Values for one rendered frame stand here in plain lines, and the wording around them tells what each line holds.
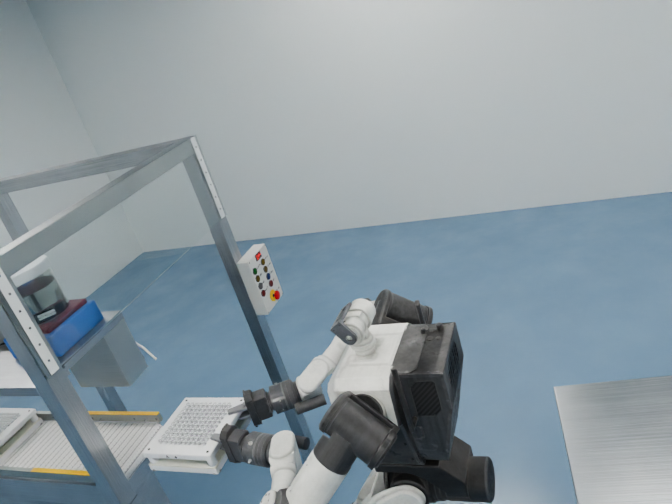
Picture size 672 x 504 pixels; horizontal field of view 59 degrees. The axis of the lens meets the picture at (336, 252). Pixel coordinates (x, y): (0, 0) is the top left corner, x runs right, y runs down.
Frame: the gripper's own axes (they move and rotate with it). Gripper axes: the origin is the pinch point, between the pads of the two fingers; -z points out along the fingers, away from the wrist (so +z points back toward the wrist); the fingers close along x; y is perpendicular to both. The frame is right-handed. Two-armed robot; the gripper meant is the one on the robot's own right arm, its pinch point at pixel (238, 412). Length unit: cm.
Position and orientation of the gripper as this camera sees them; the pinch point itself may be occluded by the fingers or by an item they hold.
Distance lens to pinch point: 190.0
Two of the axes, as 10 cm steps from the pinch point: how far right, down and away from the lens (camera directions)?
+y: -2.2, -3.6, 9.1
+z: 9.4, -3.2, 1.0
